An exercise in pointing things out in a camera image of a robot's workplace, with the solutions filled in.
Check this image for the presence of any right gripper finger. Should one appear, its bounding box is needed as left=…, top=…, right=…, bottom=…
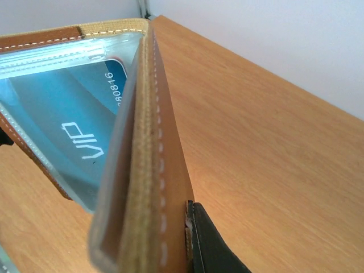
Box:
left=186, top=200, right=250, bottom=273

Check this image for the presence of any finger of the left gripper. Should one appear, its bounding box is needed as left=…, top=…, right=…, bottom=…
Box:
left=0, top=128, right=13, bottom=146

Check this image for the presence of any blue VIP card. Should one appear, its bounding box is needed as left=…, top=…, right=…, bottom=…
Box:
left=1, top=59, right=127, bottom=212

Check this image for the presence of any brown leather card holder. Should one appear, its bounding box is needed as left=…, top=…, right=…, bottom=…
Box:
left=1, top=19, right=194, bottom=272

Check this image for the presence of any left aluminium corner post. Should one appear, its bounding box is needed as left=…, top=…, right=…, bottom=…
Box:
left=137, top=0, right=155, bottom=20

